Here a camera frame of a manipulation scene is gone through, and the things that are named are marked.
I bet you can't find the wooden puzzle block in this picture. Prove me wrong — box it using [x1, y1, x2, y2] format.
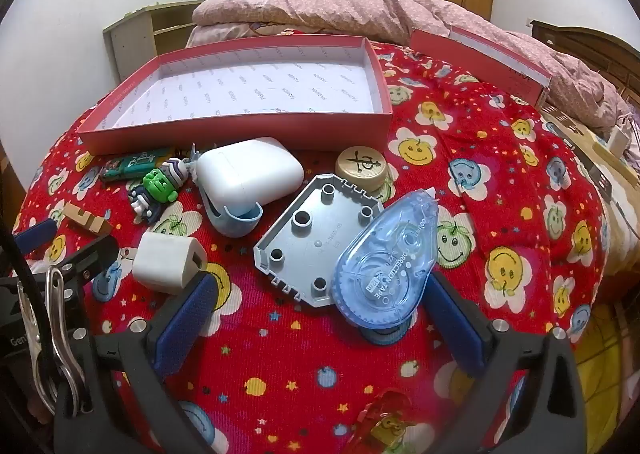
[62, 201, 113, 237]

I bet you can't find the grey plastic building plate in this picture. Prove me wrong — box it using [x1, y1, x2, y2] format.
[253, 173, 385, 307]

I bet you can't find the blue correction tape dispenser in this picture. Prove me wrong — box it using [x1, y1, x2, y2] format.
[332, 188, 438, 332]

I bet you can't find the pink quilt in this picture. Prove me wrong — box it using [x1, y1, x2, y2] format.
[186, 0, 633, 130]

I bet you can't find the dark wooden headboard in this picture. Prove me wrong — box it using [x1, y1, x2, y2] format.
[530, 19, 640, 105]

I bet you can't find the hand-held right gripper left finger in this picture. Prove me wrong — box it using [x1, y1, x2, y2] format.
[52, 271, 226, 454]

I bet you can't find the light blue hook strap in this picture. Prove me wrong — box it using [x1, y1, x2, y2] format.
[202, 189, 263, 238]

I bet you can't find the white charger cube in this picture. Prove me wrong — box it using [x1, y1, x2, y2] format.
[122, 231, 208, 294]

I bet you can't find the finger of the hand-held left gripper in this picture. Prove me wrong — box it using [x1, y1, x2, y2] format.
[14, 219, 58, 255]
[52, 235, 118, 285]

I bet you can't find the red smiley flower blanket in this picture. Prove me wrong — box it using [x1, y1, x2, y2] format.
[12, 37, 623, 454]

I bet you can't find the green rectangular packet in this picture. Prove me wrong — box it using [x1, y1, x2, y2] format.
[99, 147, 173, 183]

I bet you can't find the green toy figure keychain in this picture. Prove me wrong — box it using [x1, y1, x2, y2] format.
[127, 154, 201, 224]

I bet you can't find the metal spring clip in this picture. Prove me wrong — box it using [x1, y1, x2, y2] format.
[17, 267, 88, 417]

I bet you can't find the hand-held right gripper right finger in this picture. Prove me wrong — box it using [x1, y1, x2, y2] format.
[425, 270, 586, 454]

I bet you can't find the red cardboard box lid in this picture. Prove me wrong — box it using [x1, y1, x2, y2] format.
[410, 23, 552, 108]

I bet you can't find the white power adapter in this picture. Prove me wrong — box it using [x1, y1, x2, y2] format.
[605, 127, 632, 155]

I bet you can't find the white earbuds case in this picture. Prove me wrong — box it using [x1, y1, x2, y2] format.
[196, 137, 305, 215]

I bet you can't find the yellow patterned bedsheet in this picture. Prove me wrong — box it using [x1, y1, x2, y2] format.
[540, 99, 640, 285]

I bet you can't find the beige wooden shelf unit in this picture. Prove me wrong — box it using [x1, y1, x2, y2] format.
[102, 0, 206, 82]

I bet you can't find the black cable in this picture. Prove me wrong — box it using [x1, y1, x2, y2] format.
[0, 204, 51, 385]

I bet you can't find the gold round chess piece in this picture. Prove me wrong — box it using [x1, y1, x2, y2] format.
[335, 145, 393, 195]

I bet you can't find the red shallow cardboard box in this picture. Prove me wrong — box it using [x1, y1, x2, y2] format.
[75, 34, 393, 156]

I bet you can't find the black flat bar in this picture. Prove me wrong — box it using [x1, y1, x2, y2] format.
[550, 129, 613, 205]

